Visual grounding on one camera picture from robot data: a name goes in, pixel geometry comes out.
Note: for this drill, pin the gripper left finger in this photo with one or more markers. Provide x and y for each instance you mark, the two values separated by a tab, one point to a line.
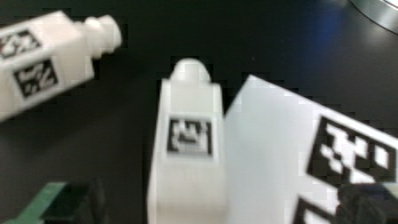
69	203

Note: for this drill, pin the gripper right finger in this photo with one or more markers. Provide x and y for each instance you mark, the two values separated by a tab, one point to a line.
369	204

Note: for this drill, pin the white tag base sheet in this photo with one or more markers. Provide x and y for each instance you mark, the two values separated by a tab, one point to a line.
301	150

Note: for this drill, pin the white table leg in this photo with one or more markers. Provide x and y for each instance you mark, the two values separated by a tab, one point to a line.
49	48
188	190

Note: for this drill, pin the white table leg far left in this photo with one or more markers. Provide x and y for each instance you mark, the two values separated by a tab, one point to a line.
49	48

